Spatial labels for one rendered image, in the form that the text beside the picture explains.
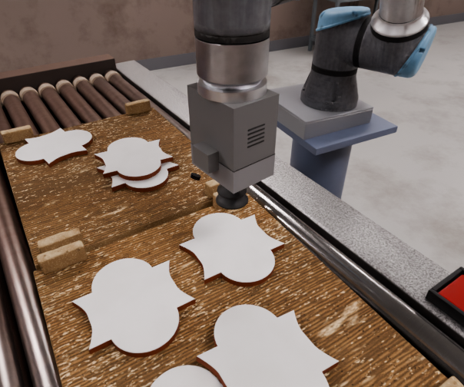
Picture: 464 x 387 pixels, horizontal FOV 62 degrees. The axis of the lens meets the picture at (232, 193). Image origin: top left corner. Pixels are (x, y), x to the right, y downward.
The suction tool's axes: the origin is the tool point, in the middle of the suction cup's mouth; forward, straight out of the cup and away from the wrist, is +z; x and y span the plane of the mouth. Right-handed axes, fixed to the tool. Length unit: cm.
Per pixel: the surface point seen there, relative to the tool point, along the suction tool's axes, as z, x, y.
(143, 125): 9.0, 9.1, -43.7
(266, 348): 7.4, -7.6, 15.5
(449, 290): 9.7, 17.9, 23.5
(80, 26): 54, 99, -340
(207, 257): 8.0, -4.3, 0.1
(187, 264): 9.0, -6.7, -1.4
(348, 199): 103, 136, -64
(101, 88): 11, 13, -77
